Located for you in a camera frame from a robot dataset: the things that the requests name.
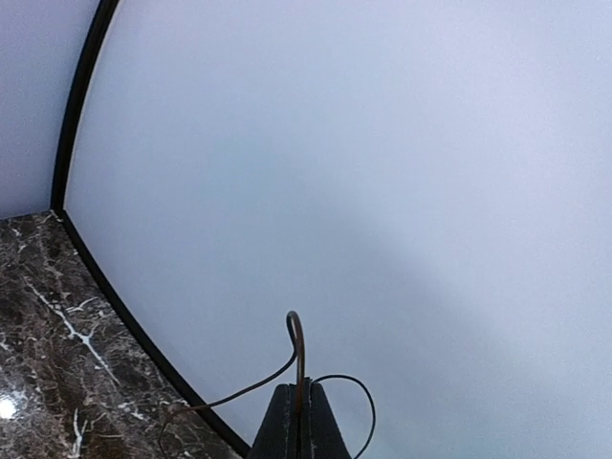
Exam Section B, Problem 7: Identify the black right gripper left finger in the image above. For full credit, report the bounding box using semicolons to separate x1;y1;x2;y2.
250;384;299;459

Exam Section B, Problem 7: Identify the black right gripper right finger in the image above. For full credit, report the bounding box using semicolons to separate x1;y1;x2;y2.
300;381;351;459

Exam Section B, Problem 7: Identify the black frame post left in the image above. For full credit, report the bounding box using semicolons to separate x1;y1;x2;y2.
50;0;120;211

